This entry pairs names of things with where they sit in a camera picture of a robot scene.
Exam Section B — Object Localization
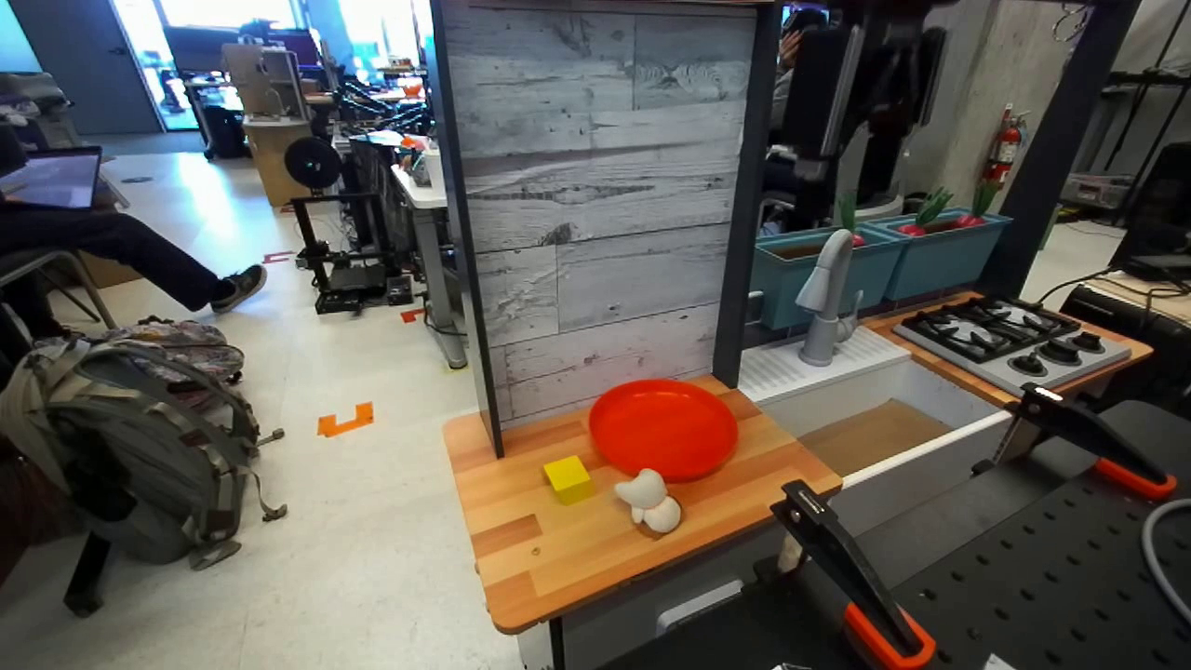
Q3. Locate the yellow cube block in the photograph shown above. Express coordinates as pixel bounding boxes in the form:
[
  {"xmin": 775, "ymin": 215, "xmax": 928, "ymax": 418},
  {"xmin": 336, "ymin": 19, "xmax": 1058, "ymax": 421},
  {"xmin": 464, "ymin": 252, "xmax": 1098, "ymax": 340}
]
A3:
[{"xmin": 538, "ymin": 449, "xmax": 598, "ymax": 505}]

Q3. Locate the orange round plate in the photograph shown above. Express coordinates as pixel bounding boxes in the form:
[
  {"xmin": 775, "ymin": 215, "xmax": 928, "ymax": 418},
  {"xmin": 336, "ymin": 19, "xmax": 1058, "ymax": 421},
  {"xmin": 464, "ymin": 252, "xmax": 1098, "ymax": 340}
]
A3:
[{"xmin": 585, "ymin": 375, "xmax": 743, "ymax": 483}]

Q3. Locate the grey wood-pattern backdrop panel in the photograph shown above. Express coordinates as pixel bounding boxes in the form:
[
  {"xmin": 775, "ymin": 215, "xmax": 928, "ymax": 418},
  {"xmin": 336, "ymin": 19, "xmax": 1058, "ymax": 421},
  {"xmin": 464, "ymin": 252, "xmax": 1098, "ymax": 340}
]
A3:
[{"xmin": 443, "ymin": 0, "xmax": 764, "ymax": 427}]

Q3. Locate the small white toy figure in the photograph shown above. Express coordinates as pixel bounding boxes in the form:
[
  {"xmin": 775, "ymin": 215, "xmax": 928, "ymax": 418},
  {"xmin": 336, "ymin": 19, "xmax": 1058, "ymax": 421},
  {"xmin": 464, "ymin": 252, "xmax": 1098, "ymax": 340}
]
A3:
[{"xmin": 611, "ymin": 465, "xmax": 688, "ymax": 538}]

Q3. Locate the grey metal desk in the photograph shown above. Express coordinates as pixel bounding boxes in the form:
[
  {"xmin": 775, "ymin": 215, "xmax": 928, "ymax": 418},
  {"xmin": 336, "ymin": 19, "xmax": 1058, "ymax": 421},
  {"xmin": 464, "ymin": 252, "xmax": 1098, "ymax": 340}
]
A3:
[{"xmin": 386, "ymin": 145, "xmax": 474, "ymax": 373}]

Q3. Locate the teal planter bin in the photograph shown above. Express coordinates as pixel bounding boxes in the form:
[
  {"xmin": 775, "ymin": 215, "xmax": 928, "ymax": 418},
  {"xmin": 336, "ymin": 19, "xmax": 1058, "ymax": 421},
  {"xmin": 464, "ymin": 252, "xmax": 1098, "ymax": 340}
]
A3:
[
  {"xmin": 747, "ymin": 221, "xmax": 909, "ymax": 335},
  {"xmin": 868, "ymin": 210, "xmax": 1015, "ymax": 308}
]

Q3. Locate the grey toy kitchen faucet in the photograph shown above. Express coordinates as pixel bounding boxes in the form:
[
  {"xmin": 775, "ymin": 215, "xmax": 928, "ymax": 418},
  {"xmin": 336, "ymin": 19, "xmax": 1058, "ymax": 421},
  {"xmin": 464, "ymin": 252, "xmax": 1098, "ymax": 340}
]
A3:
[{"xmin": 791, "ymin": 226, "xmax": 868, "ymax": 373}]

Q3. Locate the white toy kitchen sink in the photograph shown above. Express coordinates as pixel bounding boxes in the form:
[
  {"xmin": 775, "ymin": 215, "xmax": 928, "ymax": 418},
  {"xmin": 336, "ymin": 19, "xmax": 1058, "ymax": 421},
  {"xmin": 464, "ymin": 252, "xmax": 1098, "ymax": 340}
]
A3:
[{"xmin": 735, "ymin": 325, "xmax": 1015, "ymax": 537}]

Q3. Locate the black 3D printer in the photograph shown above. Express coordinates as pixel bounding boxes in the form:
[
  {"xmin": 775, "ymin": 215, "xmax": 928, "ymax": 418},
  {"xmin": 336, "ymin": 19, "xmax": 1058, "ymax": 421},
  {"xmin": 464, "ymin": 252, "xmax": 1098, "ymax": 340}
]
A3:
[{"xmin": 284, "ymin": 125, "xmax": 422, "ymax": 316}]

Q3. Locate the red toy radish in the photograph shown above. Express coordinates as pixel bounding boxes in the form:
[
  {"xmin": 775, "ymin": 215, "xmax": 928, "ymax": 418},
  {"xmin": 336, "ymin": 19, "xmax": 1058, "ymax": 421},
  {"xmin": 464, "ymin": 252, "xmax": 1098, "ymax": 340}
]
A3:
[{"xmin": 900, "ymin": 184, "xmax": 955, "ymax": 242}]

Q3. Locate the dark shoe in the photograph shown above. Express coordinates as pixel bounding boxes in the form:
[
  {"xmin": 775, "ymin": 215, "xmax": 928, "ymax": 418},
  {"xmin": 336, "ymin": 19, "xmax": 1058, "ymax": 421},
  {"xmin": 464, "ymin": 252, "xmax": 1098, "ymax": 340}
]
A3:
[{"xmin": 207, "ymin": 261, "xmax": 270, "ymax": 316}]

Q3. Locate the wooden cabinet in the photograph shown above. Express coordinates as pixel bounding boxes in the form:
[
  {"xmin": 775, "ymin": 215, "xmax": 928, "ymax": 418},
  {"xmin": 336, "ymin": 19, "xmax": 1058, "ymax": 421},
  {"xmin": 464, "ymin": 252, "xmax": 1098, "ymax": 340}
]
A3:
[{"xmin": 237, "ymin": 41, "xmax": 326, "ymax": 212}]

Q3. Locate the toy gas stove top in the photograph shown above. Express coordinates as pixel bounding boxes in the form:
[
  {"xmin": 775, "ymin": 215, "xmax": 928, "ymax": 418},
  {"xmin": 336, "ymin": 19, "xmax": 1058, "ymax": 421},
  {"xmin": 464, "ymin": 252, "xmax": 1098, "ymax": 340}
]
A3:
[{"xmin": 894, "ymin": 295, "xmax": 1136, "ymax": 402}]

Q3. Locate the red fire extinguisher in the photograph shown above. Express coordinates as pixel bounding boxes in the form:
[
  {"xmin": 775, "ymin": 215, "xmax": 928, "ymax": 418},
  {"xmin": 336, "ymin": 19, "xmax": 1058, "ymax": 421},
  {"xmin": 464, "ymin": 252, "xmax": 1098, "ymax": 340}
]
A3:
[{"xmin": 979, "ymin": 104, "xmax": 1032, "ymax": 200}]

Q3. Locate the grey backpack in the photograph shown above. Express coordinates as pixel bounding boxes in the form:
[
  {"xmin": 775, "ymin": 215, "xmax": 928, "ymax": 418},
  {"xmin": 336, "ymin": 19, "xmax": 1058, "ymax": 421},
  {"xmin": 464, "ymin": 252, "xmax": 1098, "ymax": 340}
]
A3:
[{"xmin": 0, "ymin": 311, "xmax": 290, "ymax": 572}]

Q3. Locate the person's dark trouser leg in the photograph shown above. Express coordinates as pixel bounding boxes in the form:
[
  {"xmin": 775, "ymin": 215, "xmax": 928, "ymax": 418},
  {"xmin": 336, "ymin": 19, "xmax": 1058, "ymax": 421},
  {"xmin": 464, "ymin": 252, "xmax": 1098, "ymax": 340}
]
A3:
[{"xmin": 0, "ymin": 200, "xmax": 234, "ymax": 311}]

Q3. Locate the open laptop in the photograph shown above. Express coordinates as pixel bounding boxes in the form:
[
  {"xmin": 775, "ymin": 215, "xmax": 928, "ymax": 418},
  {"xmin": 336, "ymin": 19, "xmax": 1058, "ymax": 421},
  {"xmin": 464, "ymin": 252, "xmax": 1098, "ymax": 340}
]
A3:
[{"xmin": 0, "ymin": 145, "xmax": 106, "ymax": 215}]

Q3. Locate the black office chair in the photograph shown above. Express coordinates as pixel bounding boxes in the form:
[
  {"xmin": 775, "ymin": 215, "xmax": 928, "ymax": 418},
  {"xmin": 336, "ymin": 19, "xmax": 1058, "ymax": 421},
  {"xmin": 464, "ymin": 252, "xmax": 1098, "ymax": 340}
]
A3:
[{"xmin": 1110, "ymin": 138, "xmax": 1191, "ymax": 282}]

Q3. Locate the black frame post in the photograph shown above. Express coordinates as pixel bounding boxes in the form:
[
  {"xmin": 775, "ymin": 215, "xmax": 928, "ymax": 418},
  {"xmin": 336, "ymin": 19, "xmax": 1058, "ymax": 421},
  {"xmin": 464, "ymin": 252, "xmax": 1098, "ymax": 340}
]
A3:
[
  {"xmin": 712, "ymin": 0, "xmax": 783, "ymax": 387},
  {"xmin": 979, "ymin": 0, "xmax": 1141, "ymax": 303},
  {"xmin": 426, "ymin": 0, "xmax": 508, "ymax": 460}
]

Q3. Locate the black clamp orange handle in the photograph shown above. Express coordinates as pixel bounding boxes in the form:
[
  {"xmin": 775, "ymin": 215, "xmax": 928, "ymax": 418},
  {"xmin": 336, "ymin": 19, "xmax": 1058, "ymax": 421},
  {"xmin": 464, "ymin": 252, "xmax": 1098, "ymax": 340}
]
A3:
[
  {"xmin": 766, "ymin": 479, "xmax": 941, "ymax": 670},
  {"xmin": 990, "ymin": 383, "xmax": 1183, "ymax": 505}
]

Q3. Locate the metal frame chair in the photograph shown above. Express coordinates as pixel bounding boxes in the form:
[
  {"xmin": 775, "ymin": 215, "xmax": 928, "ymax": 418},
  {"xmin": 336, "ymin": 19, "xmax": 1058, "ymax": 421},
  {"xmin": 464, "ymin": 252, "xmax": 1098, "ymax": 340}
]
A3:
[{"xmin": 0, "ymin": 246, "xmax": 121, "ymax": 364}]

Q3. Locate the grey cable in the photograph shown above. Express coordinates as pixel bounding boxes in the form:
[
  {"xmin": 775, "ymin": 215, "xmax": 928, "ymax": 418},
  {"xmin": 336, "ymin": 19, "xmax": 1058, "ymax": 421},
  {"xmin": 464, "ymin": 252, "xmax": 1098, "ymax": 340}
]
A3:
[{"xmin": 1136, "ymin": 496, "xmax": 1191, "ymax": 624}]

